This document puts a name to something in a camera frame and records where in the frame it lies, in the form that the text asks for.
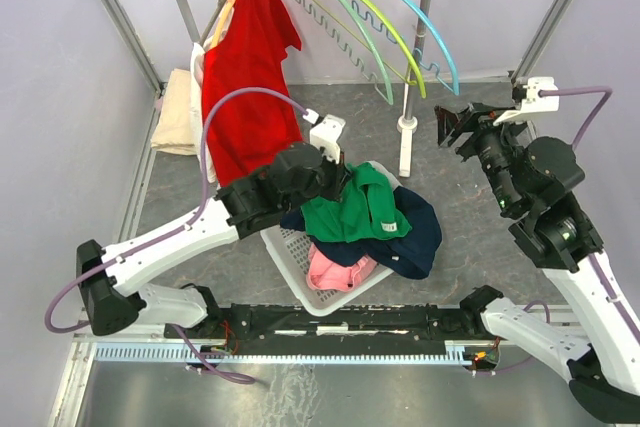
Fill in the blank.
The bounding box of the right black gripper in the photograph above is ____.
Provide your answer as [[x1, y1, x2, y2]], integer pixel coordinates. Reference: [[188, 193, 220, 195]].
[[432, 102, 533, 213]]

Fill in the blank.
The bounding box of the green t shirt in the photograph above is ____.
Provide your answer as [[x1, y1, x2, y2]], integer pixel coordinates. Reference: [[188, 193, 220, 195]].
[[300, 162, 412, 243]]

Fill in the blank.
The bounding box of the red t shirt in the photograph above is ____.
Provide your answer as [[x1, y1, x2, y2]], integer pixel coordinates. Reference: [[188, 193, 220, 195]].
[[202, 0, 303, 186]]

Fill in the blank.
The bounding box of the pink t shirt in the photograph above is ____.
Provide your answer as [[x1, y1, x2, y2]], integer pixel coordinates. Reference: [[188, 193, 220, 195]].
[[306, 244, 377, 292]]

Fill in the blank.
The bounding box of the navy blue t shirt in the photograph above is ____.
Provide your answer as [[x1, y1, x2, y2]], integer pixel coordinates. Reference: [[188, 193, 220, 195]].
[[309, 186, 442, 280]]

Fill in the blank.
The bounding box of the teal blue hanger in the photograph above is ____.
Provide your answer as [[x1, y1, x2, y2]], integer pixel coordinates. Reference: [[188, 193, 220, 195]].
[[352, 0, 460, 95]]

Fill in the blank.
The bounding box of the orange hanger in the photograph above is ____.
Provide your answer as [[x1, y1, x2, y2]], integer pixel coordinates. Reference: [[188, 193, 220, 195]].
[[209, 0, 235, 48]]

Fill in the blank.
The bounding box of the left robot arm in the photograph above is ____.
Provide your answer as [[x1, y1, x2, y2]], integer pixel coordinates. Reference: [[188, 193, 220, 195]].
[[76, 142, 350, 337]]

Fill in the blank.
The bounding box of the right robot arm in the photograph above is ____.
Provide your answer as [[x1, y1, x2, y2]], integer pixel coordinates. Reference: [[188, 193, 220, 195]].
[[434, 103, 639, 424]]

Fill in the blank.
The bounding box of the white t shirt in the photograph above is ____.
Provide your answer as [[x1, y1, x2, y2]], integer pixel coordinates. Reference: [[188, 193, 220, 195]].
[[190, 0, 233, 184]]

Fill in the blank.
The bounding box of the white plastic basket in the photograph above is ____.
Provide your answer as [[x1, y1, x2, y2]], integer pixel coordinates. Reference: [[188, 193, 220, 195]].
[[259, 160, 406, 317]]

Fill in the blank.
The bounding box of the folded beige cloth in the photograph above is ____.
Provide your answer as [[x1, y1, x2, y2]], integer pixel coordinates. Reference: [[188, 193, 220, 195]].
[[150, 69, 196, 156]]

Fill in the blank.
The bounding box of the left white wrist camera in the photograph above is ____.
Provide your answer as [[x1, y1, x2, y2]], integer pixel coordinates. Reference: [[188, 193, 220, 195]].
[[302, 109, 346, 164]]

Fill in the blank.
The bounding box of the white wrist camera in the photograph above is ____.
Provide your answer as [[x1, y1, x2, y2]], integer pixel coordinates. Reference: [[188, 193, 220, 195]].
[[302, 109, 346, 164], [493, 77, 559, 126]]

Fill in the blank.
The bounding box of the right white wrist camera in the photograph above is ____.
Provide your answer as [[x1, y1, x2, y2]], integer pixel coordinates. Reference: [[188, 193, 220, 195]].
[[493, 77, 559, 126]]

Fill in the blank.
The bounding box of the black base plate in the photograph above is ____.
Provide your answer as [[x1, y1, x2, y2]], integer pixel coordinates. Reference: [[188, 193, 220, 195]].
[[184, 304, 494, 355]]

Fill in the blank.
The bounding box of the light blue cable duct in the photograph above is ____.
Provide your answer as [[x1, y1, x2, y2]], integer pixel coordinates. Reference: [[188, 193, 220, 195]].
[[93, 342, 472, 367]]

